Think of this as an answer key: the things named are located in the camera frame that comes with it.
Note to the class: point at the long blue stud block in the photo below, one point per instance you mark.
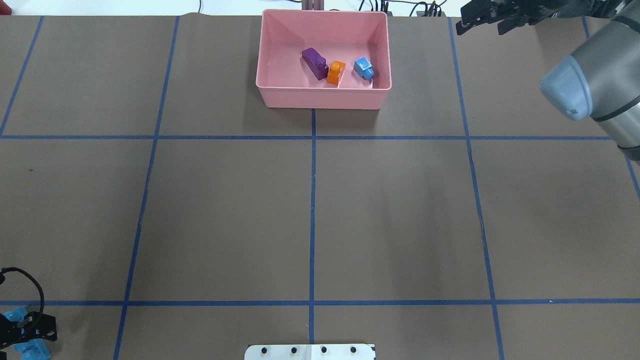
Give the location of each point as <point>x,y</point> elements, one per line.
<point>32,350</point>

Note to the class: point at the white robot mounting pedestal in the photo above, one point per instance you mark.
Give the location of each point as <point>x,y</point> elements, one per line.
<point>335,351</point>

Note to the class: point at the orange block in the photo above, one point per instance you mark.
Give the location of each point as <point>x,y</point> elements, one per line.
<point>335,73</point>

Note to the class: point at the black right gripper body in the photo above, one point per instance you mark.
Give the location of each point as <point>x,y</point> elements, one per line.
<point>526,10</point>

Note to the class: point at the purple block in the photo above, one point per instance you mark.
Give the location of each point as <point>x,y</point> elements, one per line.
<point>316,63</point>

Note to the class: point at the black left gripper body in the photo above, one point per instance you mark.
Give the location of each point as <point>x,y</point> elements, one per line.
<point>31,327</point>

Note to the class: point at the small blue block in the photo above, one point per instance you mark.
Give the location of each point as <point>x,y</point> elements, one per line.
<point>364,68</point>

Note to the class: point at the pink plastic box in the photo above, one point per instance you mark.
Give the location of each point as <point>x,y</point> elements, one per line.
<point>285,81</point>

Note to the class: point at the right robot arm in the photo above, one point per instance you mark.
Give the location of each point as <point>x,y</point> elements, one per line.
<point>600,79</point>

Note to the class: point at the aluminium frame post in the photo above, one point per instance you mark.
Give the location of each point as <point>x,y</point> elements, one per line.
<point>313,5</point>

